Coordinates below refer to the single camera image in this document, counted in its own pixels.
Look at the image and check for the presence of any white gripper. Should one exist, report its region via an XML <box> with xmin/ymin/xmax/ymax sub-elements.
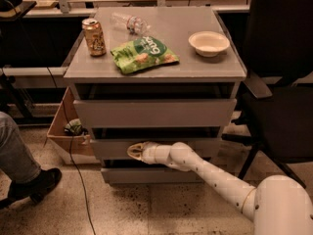
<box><xmin>127</xmin><ymin>142</ymin><xmax>171</xmax><ymax>165</ymax></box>

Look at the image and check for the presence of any grey drawer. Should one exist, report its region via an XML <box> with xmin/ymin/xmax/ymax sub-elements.
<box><xmin>72</xmin><ymin>83</ymin><xmax>236</xmax><ymax>128</ymax></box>
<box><xmin>91</xmin><ymin>127</ymin><xmax>221</xmax><ymax>161</ymax></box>
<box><xmin>101</xmin><ymin>160</ymin><xmax>201</xmax><ymax>185</ymax></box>

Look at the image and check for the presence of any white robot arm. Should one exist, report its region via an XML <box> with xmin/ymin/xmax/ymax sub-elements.
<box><xmin>127</xmin><ymin>142</ymin><xmax>313</xmax><ymax>235</ymax></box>

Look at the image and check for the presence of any grey bottom drawer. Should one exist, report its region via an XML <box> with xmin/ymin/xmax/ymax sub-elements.
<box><xmin>101</xmin><ymin>160</ymin><xmax>201</xmax><ymax>185</ymax></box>

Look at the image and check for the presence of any grey top drawer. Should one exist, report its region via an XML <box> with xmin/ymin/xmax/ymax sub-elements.
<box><xmin>72</xmin><ymin>83</ymin><xmax>236</xmax><ymax>128</ymax></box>

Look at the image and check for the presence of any grey drawer cabinet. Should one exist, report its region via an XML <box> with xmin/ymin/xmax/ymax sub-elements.
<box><xmin>63</xmin><ymin>6</ymin><xmax>247</xmax><ymax>168</ymax></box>

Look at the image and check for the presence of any green item in box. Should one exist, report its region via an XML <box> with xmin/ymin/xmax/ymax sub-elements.
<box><xmin>64</xmin><ymin>118</ymin><xmax>88</xmax><ymax>136</ymax></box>

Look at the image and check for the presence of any cardboard box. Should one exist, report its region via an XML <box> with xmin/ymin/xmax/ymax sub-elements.
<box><xmin>47</xmin><ymin>87</ymin><xmax>98</xmax><ymax>165</ymax></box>

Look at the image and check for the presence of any green chip bag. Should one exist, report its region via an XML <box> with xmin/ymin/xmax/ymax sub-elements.
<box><xmin>111</xmin><ymin>36</ymin><xmax>179</xmax><ymax>74</ymax></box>

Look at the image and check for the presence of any black shoe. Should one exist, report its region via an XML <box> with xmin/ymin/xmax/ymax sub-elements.
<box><xmin>0</xmin><ymin>167</ymin><xmax>62</xmax><ymax>209</ymax></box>

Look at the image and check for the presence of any person leg in jeans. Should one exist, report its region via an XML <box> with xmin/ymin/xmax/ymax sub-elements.
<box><xmin>0</xmin><ymin>112</ymin><xmax>41</xmax><ymax>184</ymax></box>

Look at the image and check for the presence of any clear plastic water bottle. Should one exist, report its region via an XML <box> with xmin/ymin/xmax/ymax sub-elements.
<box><xmin>111</xmin><ymin>12</ymin><xmax>151</xmax><ymax>35</ymax></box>

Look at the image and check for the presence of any gold soda can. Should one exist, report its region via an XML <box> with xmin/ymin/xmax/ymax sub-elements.
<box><xmin>82</xmin><ymin>18</ymin><xmax>107</xmax><ymax>57</ymax></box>

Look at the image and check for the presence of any white paper bowl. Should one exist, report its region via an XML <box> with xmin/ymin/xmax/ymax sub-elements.
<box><xmin>189</xmin><ymin>31</ymin><xmax>230</xmax><ymax>58</ymax></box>

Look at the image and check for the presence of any black office chair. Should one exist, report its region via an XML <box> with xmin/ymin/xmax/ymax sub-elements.
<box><xmin>223</xmin><ymin>0</ymin><xmax>313</xmax><ymax>180</ymax></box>

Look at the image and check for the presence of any black cable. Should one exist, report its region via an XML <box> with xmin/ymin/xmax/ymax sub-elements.
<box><xmin>3</xmin><ymin>0</ymin><xmax>97</xmax><ymax>235</ymax></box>

